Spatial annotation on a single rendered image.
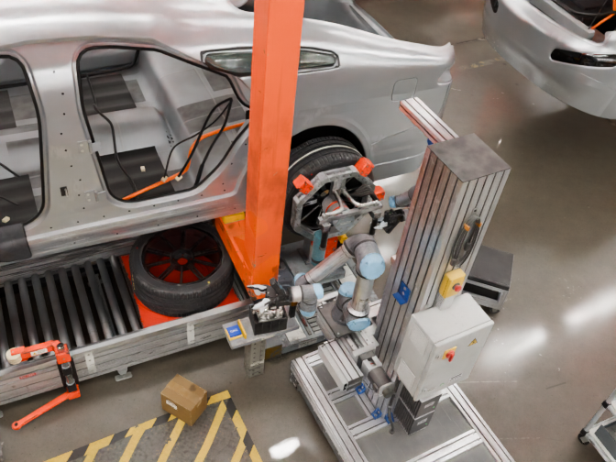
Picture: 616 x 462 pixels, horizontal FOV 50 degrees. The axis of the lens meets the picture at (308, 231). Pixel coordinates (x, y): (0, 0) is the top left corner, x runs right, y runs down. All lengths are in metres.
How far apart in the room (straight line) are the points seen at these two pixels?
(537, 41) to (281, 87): 3.19
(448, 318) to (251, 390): 1.56
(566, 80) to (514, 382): 2.46
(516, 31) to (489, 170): 3.35
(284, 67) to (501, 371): 2.64
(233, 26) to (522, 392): 2.90
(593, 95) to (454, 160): 3.15
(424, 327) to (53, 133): 2.04
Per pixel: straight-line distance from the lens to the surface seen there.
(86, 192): 3.80
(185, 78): 4.91
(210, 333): 4.26
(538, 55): 5.86
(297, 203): 3.99
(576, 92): 5.80
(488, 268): 4.80
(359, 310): 3.33
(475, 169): 2.74
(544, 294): 5.29
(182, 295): 4.10
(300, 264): 4.65
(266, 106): 3.08
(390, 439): 3.99
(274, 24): 2.88
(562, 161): 6.64
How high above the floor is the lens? 3.65
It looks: 45 degrees down
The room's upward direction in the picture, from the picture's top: 8 degrees clockwise
